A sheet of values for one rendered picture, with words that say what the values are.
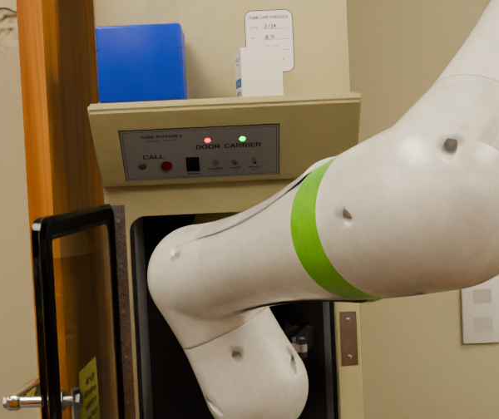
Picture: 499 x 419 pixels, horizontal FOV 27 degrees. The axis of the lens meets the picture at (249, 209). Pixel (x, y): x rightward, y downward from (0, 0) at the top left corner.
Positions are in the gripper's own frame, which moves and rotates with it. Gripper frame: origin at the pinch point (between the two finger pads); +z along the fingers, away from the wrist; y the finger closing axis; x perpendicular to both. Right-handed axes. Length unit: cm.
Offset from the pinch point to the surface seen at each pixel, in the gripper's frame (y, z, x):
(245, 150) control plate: -0.4, -16.3, -24.9
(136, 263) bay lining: 14.3, -8.7, -11.1
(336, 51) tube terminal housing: -12.7, -10.0, -36.9
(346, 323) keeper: -12.3, -9.9, -2.0
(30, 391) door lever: 23.8, -34.2, -0.6
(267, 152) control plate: -3.0, -16.0, -24.5
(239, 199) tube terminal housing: 0.7, -9.9, -18.8
